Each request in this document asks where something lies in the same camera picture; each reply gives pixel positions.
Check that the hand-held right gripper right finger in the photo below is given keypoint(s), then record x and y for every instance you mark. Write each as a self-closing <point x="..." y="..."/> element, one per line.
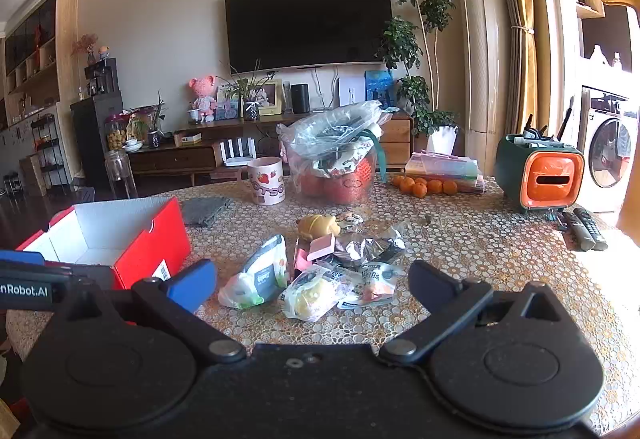
<point x="431" y="281"/>

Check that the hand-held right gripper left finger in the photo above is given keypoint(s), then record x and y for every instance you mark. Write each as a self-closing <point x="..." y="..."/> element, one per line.
<point x="192" y="284"/>

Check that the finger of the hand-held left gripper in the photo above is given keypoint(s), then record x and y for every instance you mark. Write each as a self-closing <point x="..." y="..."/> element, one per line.
<point x="20" y="257"/>
<point x="90" y="276"/>

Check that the red cardboard box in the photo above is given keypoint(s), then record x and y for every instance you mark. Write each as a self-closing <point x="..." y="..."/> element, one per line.
<point x="150" y="244"/>

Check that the white orange snack packet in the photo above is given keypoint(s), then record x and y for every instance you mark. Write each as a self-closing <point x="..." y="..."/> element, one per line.
<point x="372" y="284"/>

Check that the silver foil wrapper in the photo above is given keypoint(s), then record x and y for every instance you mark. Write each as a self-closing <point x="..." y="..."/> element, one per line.
<point x="372" y="246"/>

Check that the small pink box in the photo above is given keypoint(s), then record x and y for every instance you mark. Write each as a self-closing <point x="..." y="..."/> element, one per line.
<point x="320" y="248"/>

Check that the clear packet yellow bun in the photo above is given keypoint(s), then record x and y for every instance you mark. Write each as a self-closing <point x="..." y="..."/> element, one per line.
<point x="312" y="296"/>

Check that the yellow duck toy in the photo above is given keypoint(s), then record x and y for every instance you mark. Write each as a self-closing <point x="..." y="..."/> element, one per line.
<point x="317" y="225"/>

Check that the lace-patterned desktop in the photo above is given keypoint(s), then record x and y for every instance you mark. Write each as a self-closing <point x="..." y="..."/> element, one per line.
<point x="500" y="259"/>

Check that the grey cloth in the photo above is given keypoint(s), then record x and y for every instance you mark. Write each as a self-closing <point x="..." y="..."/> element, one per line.
<point x="205" y="210"/>

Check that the black stool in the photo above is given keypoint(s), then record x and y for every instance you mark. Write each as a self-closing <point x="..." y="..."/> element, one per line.
<point x="10" y="183"/>

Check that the blue chair back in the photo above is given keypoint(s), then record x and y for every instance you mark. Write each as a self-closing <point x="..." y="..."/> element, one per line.
<point x="82" y="194"/>

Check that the brown cardboard box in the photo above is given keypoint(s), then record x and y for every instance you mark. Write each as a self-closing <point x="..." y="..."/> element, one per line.
<point x="32" y="174"/>

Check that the pile of tangerines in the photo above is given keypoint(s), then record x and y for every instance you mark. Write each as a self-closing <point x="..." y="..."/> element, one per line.
<point x="420" y="189"/>

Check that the glass bottle dark liquid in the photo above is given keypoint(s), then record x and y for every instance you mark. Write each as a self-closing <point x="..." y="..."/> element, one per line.
<point x="120" y="171"/>

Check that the black rolling rack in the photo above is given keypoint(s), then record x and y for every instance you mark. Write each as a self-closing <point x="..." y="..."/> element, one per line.
<point x="50" y="149"/>

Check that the pink strawberry mug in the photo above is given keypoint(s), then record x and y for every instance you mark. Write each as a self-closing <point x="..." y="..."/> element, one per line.
<point x="265" y="181"/>

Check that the wooden television cabinet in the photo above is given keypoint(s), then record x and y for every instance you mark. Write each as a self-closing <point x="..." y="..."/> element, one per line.
<point x="170" y="159"/>

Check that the white bowl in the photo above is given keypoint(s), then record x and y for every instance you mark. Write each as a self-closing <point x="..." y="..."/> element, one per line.
<point x="133" y="146"/>

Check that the white router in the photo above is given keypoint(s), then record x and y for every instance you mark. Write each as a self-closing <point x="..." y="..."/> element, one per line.
<point x="239" y="154"/>

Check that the metal key bunch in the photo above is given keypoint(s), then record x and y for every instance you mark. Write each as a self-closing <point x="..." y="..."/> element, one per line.
<point x="556" y="221"/>

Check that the black cabinet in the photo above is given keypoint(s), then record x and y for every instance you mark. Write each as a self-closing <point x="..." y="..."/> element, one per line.
<point x="90" y="134"/>

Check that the jar of yellow snacks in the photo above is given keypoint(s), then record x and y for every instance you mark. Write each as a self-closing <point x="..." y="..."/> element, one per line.
<point x="116" y="136"/>

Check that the small flat box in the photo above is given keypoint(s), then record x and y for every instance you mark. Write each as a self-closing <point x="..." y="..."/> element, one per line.
<point x="187" y="138"/>

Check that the small plant dotted pot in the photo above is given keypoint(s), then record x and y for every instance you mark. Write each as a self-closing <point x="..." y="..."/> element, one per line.
<point x="153" y="138"/>

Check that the dark remote control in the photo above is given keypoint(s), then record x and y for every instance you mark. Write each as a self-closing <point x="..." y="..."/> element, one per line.
<point x="592" y="226"/>
<point x="577" y="231"/>

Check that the green orange desk organiser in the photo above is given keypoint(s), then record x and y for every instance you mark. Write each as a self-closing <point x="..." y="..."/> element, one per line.
<point x="550" y="174"/>

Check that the clear plastic bag of apples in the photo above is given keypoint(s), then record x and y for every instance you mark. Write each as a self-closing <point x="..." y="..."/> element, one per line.
<point x="330" y="154"/>

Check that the pink lidded jar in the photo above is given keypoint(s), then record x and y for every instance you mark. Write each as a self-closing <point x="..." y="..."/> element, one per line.
<point x="140" y="121"/>

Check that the small grey cup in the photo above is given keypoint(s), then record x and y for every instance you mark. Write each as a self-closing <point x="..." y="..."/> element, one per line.
<point x="194" y="117"/>

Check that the blue pink picture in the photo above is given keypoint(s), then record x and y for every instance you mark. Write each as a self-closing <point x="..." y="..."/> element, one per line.
<point x="225" y="106"/>

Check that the orchid plant dark pot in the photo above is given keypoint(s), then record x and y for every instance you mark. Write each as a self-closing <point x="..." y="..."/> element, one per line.
<point x="251" y="109"/>

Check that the pink doll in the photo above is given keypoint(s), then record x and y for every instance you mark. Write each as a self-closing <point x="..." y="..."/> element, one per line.
<point x="202" y="96"/>

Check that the black coffee machine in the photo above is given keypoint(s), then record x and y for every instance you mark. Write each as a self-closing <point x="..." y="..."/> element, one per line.
<point x="102" y="79"/>

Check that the blue painting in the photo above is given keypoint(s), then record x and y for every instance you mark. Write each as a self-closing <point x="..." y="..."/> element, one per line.
<point x="378" y="89"/>

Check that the white board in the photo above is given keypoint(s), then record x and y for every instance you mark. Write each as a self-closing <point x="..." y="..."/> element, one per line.
<point x="351" y="91"/>

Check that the black speaker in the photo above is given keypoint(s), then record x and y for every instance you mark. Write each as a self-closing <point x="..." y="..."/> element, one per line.
<point x="300" y="98"/>

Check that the white washing machine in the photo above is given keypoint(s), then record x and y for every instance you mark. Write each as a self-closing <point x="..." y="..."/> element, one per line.
<point x="607" y="154"/>

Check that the small toy figure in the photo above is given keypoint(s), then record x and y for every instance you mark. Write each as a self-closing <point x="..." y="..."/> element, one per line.
<point x="103" y="52"/>

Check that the pink flower vase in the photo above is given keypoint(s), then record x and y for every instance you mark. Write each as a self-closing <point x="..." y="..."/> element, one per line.
<point x="86" y="44"/>

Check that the standing air conditioner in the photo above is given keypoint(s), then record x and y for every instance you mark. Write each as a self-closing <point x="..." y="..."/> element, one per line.
<point x="482" y="44"/>

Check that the white plastic bottle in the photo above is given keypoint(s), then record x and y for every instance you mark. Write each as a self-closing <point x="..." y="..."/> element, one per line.
<point x="598" y="55"/>
<point x="616" y="60"/>

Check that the black television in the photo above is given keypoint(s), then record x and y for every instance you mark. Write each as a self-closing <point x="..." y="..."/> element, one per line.
<point x="307" y="19"/>

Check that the yellow photo frame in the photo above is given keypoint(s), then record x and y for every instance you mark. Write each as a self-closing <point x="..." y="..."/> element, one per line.
<point x="270" y="94"/>

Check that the wooden wall cabinet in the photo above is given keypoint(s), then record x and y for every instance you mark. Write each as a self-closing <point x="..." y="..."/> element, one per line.
<point x="65" y="44"/>

